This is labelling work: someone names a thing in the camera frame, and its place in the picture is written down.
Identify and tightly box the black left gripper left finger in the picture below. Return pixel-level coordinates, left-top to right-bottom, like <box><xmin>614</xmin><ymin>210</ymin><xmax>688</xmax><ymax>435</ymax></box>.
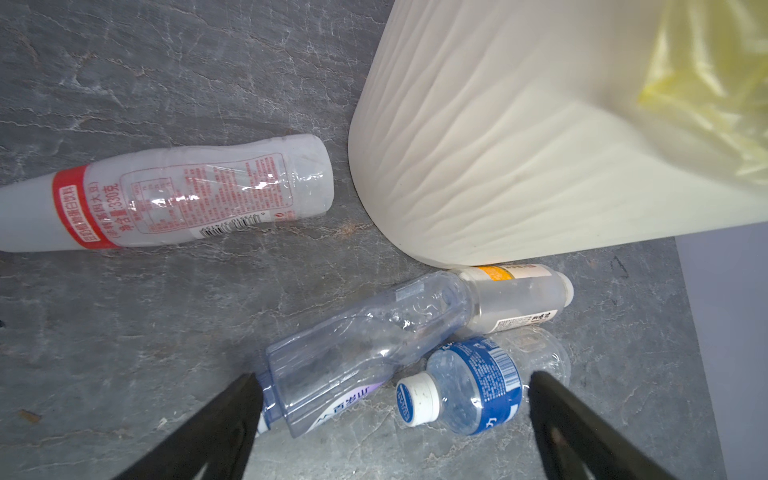
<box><xmin>117</xmin><ymin>373</ymin><xmax>263</xmax><ymax>479</ymax></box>

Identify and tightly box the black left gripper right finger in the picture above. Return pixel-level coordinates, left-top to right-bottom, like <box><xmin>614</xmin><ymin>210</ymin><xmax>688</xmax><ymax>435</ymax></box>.
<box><xmin>528</xmin><ymin>371</ymin><xmax>673</xmax><ymax>479</ymax></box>

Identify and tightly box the clear bottle purple label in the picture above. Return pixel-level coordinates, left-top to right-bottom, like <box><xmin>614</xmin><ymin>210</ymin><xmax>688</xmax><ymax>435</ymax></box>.
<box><xmin>257</xmin><ymin>271</ymin><xmax>474</xmax><ymax>438</ymax></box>

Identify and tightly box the small bottle blue label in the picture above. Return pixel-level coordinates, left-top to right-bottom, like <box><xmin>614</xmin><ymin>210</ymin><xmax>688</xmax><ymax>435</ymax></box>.
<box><xmin>396</xmin><ymin>326</ymin><xmax>571</xmax><ymax>436</ymax></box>

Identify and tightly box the clear bottle orange label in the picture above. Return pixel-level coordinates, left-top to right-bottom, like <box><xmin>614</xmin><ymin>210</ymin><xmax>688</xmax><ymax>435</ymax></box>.
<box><xmin>454</xmin><ymin>263</ymin><xmax>574</xmax><ymax>335</ymax></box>

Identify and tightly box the white plastic bin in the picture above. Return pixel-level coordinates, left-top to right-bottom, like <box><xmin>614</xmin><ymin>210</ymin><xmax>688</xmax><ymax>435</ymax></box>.
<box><xmin>348</xmin><ymin>1</ymin><xmax>767</xmax><ymax>268</ymax></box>

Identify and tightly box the yellow bin liner bag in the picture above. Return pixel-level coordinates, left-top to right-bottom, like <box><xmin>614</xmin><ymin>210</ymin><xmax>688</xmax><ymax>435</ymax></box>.
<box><xmin>637</xmin><ymin>1</ymin><xmax>767</xmax><ymax>187</ymax></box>

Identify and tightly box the clear bottle red cap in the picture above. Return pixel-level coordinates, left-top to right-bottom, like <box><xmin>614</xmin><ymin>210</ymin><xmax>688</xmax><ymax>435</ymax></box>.
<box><xmin>1</xmin><ymin>134</ymin><xmax>334</xmax><ymax>253</ymax></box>

